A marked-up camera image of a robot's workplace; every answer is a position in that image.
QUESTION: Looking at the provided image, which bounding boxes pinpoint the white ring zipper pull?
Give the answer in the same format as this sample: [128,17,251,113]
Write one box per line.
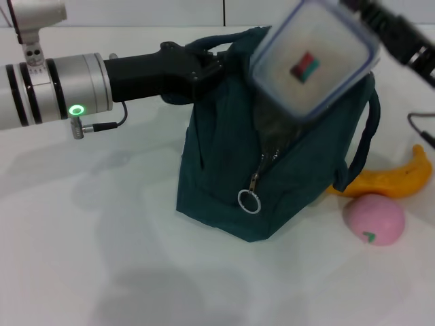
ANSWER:
[237,173,262,215]

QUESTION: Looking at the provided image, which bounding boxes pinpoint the yellow toy banana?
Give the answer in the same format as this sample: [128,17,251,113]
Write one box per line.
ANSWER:
[326,144,430,200]

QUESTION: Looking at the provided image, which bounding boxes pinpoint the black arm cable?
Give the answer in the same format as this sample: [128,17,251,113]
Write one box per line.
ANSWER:
[69,101,128,140]
[407,112,435,149]

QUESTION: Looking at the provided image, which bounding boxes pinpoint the clear plastic lidded food container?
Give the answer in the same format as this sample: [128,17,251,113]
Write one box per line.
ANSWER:
[249,0,381,120]

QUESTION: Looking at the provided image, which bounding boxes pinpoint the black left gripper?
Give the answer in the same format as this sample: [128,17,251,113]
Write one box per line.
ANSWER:
[101,41,236,103]

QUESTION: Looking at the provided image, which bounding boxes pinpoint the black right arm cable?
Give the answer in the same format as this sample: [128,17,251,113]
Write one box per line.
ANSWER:
[407,112,435,149]

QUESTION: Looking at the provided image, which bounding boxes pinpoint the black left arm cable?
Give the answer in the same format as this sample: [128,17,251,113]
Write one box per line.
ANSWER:
[69,101,128,140]

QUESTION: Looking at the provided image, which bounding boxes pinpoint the pink toy peach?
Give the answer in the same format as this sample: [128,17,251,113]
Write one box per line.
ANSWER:
[342,194,406,246]

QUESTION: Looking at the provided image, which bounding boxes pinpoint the dark blue insulated lunch bag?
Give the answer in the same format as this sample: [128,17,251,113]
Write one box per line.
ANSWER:
[175,25,381,242]

